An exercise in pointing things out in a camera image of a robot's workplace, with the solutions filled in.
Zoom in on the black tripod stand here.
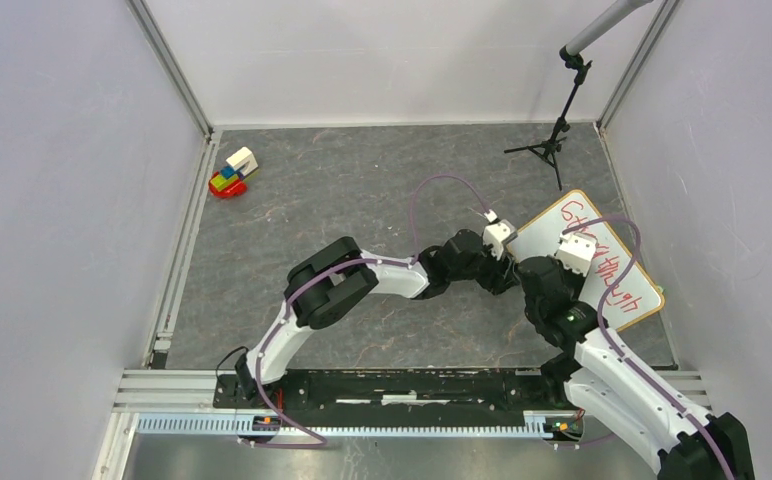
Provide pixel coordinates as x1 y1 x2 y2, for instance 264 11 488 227
503 46 592 191

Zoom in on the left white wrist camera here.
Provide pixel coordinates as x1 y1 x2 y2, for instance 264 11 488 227
481 210 518 260

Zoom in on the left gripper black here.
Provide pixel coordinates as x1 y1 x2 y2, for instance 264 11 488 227
448 239 519 295

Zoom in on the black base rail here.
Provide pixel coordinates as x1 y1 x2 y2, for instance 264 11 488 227
213 367 606 429

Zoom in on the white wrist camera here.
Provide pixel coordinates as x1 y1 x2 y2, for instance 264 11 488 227
553 232 598 277
481 210 518 260

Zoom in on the colourful toy block stack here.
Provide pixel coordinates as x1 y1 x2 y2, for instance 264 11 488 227
208 147 259 199

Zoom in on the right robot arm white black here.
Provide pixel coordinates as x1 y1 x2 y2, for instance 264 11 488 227
514 256 755 479

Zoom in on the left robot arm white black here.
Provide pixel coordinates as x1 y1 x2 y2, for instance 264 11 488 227
235 229 517 408

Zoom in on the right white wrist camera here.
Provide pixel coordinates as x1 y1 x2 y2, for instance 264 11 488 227
553 232 598 277

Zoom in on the grey pole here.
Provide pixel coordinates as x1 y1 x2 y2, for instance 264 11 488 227
560 0 652 59

